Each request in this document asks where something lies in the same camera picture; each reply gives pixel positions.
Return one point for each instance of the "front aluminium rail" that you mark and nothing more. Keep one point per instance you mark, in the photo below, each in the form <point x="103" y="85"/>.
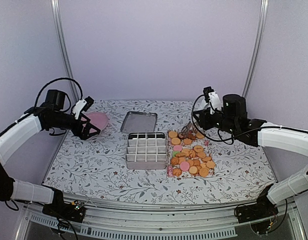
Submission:
<point x="116" y="220"/>

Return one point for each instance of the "orange round cookie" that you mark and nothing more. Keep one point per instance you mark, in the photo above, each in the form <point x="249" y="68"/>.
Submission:
<point x="199" y="135"/>

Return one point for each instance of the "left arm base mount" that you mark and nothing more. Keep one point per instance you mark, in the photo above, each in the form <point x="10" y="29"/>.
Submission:
<point x="67" y="211"/>

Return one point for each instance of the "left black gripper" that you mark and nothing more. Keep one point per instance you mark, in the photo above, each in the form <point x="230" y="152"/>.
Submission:
<point x="84" y="134"/>

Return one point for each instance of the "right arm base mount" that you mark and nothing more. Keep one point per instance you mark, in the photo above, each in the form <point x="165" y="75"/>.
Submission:
<point x="257" y="211"/>

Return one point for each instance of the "chocolate donut cookie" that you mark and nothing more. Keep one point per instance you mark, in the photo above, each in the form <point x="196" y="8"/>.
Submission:
<point x="181" y="136"/>

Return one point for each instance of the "metal divided cookie tin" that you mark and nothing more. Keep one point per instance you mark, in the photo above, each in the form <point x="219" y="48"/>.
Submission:
<point x="146" y="151"/>

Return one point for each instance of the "floral cookie tray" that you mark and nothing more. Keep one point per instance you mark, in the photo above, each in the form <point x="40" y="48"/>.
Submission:
<point x="194" y="151"/>

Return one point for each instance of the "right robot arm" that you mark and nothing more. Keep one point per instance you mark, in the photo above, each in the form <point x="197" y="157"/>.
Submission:
<point x="229" y="115"/>

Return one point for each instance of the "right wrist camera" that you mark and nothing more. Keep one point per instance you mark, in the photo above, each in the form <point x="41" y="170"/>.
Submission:
<point x="211" y="99"/>

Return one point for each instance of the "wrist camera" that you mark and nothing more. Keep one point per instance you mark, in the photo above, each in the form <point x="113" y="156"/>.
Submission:
<point x="81" y="105"/>
<point x="211" y="99"/>

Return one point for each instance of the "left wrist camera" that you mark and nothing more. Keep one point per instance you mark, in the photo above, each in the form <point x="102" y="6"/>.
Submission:
<point x="81" y="105"/>

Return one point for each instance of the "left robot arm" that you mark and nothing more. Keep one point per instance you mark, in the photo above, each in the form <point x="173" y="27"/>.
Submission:
<point x="49" y="115"/>

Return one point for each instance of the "metal tin lid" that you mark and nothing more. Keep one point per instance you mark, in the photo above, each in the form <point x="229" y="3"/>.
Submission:
<point x="138" y="122"/>

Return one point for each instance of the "pink round cookie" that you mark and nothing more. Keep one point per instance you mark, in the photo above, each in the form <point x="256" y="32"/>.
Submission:
<point x="184" y="166"/>

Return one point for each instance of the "pink plate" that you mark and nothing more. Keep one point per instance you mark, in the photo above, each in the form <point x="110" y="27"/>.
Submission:
<point x="98" y="119"/>

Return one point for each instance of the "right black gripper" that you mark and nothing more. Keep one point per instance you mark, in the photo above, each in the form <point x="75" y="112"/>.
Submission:
<point x="204" y="122"/>

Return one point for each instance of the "swirl butter cookie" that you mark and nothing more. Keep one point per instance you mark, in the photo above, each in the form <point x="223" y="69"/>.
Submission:
<point x="177" y="172"/>

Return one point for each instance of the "metal tongs white handle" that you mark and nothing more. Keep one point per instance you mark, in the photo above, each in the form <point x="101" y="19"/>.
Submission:
<point x="189" y="128"/>

